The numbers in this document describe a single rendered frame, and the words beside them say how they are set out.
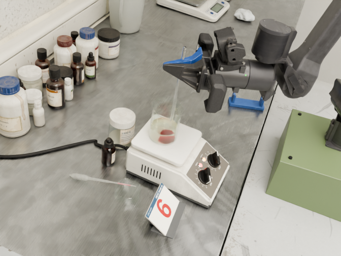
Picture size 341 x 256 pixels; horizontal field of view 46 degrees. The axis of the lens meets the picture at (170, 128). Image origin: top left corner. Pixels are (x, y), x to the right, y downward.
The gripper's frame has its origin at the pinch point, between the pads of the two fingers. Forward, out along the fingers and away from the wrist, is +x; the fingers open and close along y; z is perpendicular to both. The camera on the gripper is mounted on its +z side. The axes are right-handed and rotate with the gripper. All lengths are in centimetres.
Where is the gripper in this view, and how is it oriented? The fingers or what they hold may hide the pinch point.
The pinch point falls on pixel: (181, 67)
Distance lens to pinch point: 74.5
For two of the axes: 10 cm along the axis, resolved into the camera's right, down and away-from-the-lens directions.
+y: 0.7, 6.6, -7.5
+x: -9.9, -0.7, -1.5
